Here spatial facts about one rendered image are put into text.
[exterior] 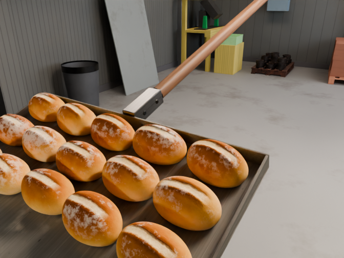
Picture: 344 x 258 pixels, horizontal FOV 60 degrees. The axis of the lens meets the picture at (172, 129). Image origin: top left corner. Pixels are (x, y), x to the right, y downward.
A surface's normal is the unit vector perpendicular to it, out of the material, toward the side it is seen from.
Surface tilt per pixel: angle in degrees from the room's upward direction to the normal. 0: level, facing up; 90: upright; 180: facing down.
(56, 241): 18
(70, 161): 63
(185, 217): 84
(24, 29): 90
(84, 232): 79
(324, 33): 90
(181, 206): 70
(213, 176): 88
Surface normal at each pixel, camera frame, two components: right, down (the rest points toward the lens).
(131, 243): -0.61, -0.29
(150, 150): -0.44, 0.19
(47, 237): -0.18, -0.77
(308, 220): 0.00, -0.92
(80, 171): -0.12, 0.25
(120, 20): 0.84, 0.01
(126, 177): -0.29, -0.09
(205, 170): -0.63, 0.21
